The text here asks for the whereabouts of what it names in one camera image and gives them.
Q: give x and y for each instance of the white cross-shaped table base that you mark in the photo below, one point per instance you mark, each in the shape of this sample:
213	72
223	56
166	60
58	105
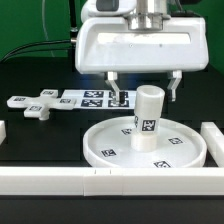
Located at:
38	107

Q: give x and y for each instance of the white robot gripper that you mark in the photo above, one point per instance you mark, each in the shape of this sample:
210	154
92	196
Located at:
106	44

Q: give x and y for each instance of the white round table top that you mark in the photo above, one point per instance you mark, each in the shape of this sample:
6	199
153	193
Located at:
108	144

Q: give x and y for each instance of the white rail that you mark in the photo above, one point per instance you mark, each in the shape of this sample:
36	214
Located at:
2	131
214	139
111	181

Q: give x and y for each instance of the black vertical cable connector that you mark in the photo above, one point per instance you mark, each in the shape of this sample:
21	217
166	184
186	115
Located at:
73	19

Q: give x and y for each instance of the white front rail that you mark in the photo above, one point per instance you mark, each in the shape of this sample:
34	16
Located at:
111	181

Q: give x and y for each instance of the white marker plate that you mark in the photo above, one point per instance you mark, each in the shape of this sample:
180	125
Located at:
99	99

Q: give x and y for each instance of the white left rail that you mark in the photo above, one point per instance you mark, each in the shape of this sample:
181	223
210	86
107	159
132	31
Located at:
2	131

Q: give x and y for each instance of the white right rail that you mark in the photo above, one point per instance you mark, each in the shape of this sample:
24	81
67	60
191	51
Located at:
214	139

